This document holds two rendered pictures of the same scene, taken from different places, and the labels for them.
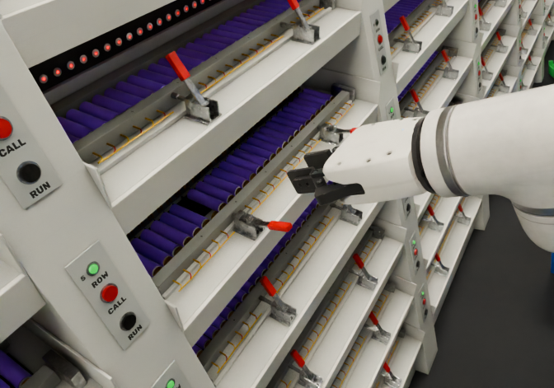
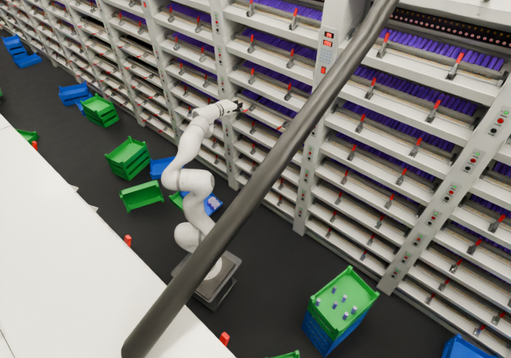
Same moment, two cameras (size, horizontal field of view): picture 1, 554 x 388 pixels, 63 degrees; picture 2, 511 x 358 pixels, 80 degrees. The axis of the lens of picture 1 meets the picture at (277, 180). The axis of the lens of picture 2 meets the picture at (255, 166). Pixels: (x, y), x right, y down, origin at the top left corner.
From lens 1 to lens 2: 182 cm
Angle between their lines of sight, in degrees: 68
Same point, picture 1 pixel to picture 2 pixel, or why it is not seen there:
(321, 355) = (259, 155)
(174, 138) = (244, 79)
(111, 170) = (237, 73)
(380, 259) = (291, 175)
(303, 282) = (261, 136)
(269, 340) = (246, 129)
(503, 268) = not seen: hidden behind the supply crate
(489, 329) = (307, 258)
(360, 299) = not seen: hidden behind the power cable
